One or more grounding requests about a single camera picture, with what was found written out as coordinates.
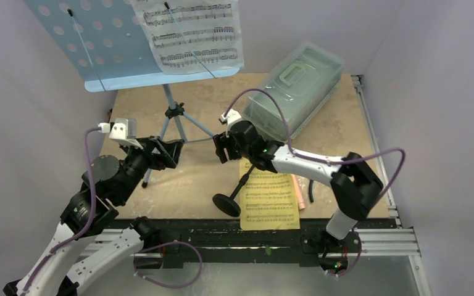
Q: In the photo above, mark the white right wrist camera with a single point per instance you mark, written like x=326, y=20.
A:
x=230, y=118

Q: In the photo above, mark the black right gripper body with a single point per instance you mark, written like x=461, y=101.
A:
x=229, y=143

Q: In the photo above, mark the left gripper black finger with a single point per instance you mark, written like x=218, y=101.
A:
x=173, y=147
x=164, y=158

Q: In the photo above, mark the yellow sheet music page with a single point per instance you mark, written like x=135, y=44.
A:
x=267, y=201

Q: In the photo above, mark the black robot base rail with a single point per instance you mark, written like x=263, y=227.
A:
x=179, y=241

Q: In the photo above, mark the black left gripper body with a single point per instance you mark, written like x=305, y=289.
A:
x=138, y=161

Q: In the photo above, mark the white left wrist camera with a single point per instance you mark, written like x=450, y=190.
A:
x=122, y=131

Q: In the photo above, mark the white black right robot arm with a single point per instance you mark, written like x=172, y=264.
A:
x=355, y=186

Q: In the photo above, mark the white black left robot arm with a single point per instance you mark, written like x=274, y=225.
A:
x=107, y=184

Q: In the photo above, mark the black microphone desk stand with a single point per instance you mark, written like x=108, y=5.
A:
x=227, y=203

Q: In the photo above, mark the white sheet music page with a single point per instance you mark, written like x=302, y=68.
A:
x=188, y=37

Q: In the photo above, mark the clear plastic storage box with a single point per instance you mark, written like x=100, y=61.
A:
x=297, y=88

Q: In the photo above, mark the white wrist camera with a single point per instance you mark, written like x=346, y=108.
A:
x=122, y=131
x=230, y=118

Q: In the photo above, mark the light blue music stand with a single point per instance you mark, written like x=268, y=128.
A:
x=108, y=47

